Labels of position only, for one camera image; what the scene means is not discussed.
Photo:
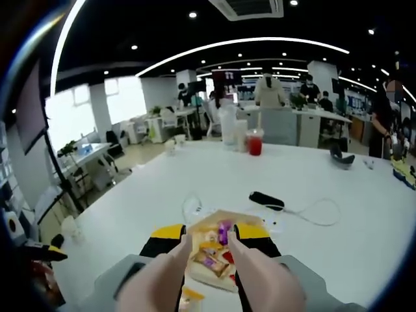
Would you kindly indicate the tall cream cup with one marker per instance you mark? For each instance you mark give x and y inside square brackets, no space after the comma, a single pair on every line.
[241,136]

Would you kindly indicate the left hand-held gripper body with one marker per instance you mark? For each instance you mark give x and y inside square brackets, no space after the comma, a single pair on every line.
[13,235]

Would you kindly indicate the black office chair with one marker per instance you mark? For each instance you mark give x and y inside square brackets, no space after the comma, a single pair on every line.
[115,144]

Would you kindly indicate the pink food tongs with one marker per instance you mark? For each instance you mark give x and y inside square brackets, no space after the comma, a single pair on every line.
[152,282]

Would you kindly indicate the large screen on black stand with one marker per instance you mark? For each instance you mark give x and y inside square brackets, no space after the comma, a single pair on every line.
[31,110]

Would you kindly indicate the large yellow cake packet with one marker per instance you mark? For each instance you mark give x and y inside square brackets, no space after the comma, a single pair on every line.
[192,300]

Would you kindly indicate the cream hexagonal container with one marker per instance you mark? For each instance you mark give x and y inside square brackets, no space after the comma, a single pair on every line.
[211,284]

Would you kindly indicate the potted green plant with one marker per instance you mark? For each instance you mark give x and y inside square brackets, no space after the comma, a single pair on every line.
[156,110]
[299,101]
[68,149]

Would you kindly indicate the brown biscuit packet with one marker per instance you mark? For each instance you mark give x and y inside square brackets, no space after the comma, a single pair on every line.
[209,264]

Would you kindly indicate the yellow cloth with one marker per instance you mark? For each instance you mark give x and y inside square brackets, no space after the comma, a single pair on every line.
[404,174]

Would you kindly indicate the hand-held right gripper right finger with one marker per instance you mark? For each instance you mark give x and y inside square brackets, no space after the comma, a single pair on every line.
[260,241]

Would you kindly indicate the dark hanging display screen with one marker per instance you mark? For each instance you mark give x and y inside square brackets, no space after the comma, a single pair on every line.
[226,81]

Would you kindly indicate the ceiling air conditioner vent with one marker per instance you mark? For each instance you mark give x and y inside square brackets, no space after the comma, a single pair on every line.
[247,8]

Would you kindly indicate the beige coat mannequin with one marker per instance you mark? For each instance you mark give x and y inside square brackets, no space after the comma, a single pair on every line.
[269,92]

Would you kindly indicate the translucent white plastic bag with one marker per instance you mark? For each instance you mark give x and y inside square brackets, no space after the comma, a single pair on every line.
[228,126]

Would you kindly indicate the long white ceiling light strip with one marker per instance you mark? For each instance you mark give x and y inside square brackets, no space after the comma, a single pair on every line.
[260,39]

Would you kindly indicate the purple snack packet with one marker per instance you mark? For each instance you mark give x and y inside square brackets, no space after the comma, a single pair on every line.
[225,231]

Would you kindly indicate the small white object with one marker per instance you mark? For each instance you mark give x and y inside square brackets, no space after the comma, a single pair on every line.
[369,164]

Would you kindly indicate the light grey cabinet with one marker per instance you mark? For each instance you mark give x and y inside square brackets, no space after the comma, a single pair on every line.
[279,128]

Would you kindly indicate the red drink cup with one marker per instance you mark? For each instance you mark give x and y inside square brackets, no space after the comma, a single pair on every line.
[255,144]

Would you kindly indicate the black computer mouse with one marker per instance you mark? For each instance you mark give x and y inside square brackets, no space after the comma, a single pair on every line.
[58,240]

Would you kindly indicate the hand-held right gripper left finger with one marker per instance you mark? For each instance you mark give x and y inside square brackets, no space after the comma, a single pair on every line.
[162,242]

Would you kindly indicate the white paper cup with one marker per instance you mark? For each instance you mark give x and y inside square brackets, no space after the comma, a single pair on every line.
[70,227]
[175,144]

